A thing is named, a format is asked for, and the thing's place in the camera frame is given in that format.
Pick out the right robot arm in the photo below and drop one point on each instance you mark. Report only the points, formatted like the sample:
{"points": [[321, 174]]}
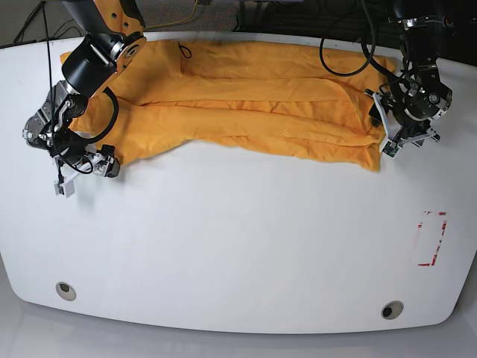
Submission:
{"points": [[114, 36]]}

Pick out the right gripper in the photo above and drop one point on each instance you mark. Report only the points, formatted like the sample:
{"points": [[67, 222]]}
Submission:
{"points": [[103, 163]]}

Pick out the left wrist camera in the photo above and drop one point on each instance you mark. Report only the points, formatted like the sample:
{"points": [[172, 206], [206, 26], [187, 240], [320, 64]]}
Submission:
{"points": [[389, 148]]}

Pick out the left table cable grommet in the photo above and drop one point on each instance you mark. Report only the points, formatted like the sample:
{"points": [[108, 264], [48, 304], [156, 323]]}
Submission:
{"points": [[66, 291]]}

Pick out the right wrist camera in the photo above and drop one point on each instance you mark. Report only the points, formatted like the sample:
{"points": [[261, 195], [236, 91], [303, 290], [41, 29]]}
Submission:
{"points": [[65, 189]]}

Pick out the orange t-shirt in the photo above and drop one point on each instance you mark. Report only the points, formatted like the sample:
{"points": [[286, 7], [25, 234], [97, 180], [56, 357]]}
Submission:
{"points": [[268, 97]]}

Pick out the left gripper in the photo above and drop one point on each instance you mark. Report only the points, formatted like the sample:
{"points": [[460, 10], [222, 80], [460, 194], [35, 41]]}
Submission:
{"points": [[408, 120]]}

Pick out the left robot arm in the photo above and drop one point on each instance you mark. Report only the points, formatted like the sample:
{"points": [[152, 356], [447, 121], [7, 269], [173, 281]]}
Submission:
{"points": [[419, 52]]}

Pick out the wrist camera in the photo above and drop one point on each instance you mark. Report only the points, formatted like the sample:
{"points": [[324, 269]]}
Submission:
{"points": [[389, 148], [65, 189]]}

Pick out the red tape rectangle marking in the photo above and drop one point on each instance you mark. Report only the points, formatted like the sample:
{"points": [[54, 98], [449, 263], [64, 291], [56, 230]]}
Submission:
{"points": [[430, 234]]}

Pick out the table cable grommet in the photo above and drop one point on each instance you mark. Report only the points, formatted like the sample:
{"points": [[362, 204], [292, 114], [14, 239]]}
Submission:
{"points": [[66, 291], [392, 310]]}

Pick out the right table cable grommet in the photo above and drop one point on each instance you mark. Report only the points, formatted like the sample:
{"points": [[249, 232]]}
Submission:
{"points": [[392, 310]]}

